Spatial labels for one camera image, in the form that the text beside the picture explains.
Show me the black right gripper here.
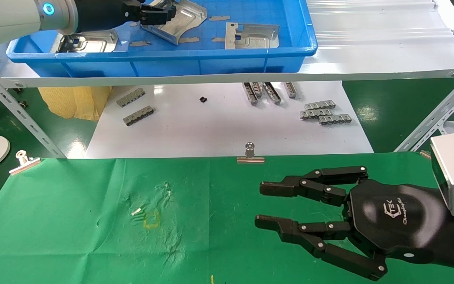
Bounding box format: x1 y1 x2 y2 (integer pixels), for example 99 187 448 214
345 179 448 263

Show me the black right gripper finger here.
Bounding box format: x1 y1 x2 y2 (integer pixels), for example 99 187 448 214
259 166 369 207
255 215 388 281

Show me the perforated steel angle leg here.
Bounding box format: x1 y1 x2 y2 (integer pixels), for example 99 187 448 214
393 67 454 153
0 59 67 159

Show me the stamped sheet metal part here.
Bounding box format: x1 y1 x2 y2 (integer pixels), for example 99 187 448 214
225 22 281 50
57 30 119 53
140 0 208 46

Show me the green table cloth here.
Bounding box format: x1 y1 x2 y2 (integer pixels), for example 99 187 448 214
0 153 454 284

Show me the blue plastic bin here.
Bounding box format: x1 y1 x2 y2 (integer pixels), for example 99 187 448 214
6 0 318 78

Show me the silver binder clip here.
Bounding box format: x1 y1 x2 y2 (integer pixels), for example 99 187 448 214
236 142 265 164
9 150 41 176

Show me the yellow bag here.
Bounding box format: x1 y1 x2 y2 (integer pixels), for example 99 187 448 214
38 86 112 121

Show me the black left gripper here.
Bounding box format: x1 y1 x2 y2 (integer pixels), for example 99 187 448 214
75 0 176 33

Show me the white shelf panel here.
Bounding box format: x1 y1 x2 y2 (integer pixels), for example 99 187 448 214
0 0 454 88

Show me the white floor board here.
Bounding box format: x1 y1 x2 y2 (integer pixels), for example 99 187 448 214
85 81 374 159

